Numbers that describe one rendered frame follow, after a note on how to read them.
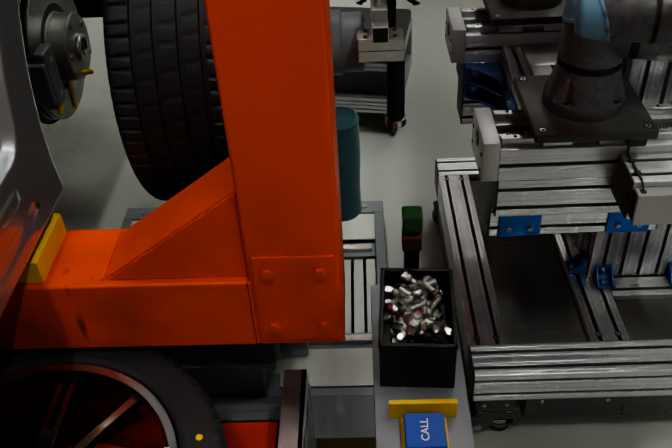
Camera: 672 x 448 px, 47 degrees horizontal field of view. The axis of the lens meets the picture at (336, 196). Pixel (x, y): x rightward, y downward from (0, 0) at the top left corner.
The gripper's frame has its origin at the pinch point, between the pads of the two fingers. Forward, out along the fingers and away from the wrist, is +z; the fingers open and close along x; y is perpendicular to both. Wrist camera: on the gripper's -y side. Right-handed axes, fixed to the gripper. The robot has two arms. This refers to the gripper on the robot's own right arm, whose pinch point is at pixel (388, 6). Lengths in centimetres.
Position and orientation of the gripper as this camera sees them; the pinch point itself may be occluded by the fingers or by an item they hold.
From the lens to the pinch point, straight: 190.1
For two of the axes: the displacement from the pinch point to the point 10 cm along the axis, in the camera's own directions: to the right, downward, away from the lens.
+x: 10.0, 0.1, 0.0
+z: -0.1, 6.2, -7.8
